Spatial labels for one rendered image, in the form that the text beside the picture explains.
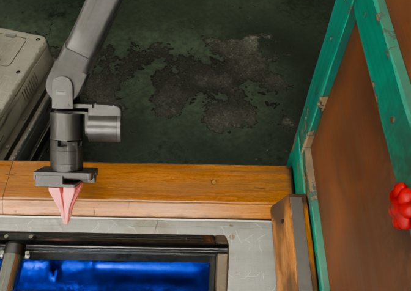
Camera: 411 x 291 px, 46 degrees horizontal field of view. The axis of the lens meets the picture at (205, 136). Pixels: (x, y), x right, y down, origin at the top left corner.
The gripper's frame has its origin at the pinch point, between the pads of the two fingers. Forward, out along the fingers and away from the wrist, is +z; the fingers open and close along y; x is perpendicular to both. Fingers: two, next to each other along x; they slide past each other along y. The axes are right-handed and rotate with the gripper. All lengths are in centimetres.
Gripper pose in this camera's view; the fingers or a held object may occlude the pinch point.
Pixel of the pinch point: (66, 218)
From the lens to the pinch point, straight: 93.6
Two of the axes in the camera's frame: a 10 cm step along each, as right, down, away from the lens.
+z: -0.3, 10.0, 0.9
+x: -0.1, -0.9, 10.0
